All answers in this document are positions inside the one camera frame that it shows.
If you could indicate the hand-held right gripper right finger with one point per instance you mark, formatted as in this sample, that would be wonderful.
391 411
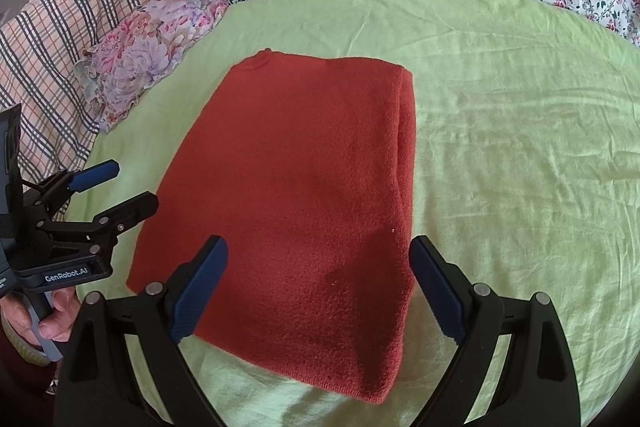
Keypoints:
440 292

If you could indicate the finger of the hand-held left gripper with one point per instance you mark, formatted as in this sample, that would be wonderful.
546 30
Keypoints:
95 174
130 209

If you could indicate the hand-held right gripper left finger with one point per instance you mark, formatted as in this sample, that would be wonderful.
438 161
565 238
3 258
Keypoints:
200 287

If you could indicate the red knit sweater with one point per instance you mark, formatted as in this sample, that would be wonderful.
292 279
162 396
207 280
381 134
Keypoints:
300 207

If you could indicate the person's left forearm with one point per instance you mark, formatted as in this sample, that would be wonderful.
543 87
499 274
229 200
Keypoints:
20 382

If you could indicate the person's left hand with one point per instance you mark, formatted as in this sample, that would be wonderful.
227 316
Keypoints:
65 317

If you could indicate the purple pink floral pillow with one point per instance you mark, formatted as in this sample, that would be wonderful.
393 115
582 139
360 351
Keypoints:
145 42

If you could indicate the beige plaid blanket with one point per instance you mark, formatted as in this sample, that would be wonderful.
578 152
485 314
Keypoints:
60 32

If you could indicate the light green bed sheet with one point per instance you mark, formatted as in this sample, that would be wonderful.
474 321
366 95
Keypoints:
500 157

